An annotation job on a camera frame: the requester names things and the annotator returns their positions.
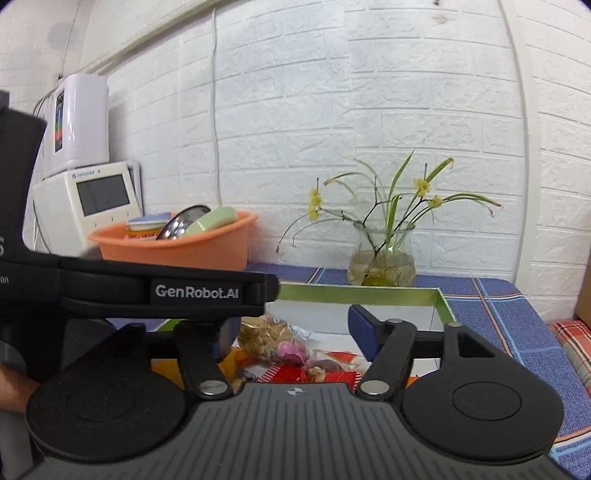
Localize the white wall cable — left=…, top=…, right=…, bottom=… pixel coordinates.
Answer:
left=210, top=7, right=223, bottom=210

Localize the pale green soap block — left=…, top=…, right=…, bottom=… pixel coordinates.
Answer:
left=182, top=206, right=238, bottom=237

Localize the white water purifier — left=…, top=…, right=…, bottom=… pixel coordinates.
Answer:
left=41, top=73, right=112, bottom=181

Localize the brown paper bag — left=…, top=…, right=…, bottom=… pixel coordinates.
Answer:
left=575, top=277, right=591, bottom=326

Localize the green cardboard box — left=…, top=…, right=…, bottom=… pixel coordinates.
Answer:
left=154, top=281, right=459, bottom=386

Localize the person's left hand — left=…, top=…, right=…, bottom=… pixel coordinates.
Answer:
left=0, top=366, right=41, bottom=412

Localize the orange plaid cloth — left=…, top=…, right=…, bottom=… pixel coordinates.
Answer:
left=549, top=320, right=591, bottom=398

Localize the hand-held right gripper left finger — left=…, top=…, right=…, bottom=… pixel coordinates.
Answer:
left=99, top=316, right=243, bottom=401

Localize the pink edged nut packet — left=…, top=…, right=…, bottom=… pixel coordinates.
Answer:
left=236, top=315, right=311, bottom=366

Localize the white appliance with screen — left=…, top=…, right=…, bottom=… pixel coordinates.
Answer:
left=30, top=159, right=141, bottom=259

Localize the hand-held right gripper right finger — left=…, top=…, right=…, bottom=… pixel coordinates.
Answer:
left=348, top=303, right=513, bottom=401

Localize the orange snack packet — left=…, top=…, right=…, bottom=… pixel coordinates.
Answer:
left=152, top=348, right=250, bottom=393

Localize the white wall pipe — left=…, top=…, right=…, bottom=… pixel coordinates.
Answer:
left=499, top=0, right=542, bottom=319

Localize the yellow flower plant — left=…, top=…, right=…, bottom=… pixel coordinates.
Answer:
left=276, top=148, right=504, bottom=259

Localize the glass vase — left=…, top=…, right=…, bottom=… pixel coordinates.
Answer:
left=347, top=222, right=417, bottom=288

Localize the blue checked cloth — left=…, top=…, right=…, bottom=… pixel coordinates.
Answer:
left=245, top=262, right=591, bottom=472

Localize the red nut packet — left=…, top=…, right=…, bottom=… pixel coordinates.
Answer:
left=256, top=362, right=365, bottom=393

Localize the orange plastic basin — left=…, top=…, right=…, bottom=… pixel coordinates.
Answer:
left=88, top=210, right=259, bottom=273

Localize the printed bowl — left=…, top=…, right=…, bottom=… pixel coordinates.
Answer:
left=124, top=213, right=174, bottom=241

